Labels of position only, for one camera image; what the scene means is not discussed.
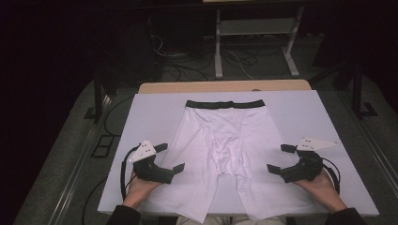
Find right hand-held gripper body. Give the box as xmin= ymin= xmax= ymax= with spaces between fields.
xmin=279 ymin=136 xmax=341 ymax=184

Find wooden table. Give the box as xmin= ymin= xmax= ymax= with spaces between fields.
xmin=138 ymin=79 xmax=313 ymax=95

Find white board table cover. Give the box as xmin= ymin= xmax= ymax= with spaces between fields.
xmin=97 ymin=89 xmax=380 ymax=218

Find white metal stand frame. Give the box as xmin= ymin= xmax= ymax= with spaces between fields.
xmin=214 ymin=6 xmax=305 ymax=80

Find tangle of black floor cables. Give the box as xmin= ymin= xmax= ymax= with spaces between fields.
xmin=149 ymin=33 xmax=215 ymax=83

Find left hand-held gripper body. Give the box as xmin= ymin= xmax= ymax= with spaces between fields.
xmin=127 ymin=139 xmax=175 ymax=185

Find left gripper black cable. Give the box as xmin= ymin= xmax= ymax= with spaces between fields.
xmin=120 ymin=144 xmax=140 ymax=201

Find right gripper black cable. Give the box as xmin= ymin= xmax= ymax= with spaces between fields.
xmin=320 ymin=157 xmax=342 ymax=195

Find black metal stand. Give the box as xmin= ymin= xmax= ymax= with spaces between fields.
xmin=350 ymin=60 xmax=379 ymax=120
xmin=83 ymin=69 xmax=117 ymax=125

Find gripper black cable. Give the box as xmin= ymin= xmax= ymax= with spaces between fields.
xmin=320 ymin=157 xmax=342 ymax=195
xmin=120 ymin=144 xmax=140 ymax=201

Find white floor cable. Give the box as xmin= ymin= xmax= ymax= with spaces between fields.
xmin=222 ymin=48 xmax=255 ymax=81

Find person's right hand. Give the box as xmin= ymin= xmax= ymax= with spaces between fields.
xmin=292 ymin=168 xmax=348 ymax=214

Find black floor cable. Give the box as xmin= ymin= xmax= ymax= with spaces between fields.
xmin=82 ymin=93 xmax=136 ymax=225

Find white shorts with black waistband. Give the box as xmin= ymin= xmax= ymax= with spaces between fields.
xmin=146 ymin=98 xmax=314 ymax=224

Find metal floor rail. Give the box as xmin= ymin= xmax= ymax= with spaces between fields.
xmin=46 ymin=123 xmax=109 ymax=225
xmin=351 ymin=116 xmax=398 ymax=190

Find person's left hand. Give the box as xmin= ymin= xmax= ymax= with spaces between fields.
xmin=122 ymin=171 xmax=163 ymax=210

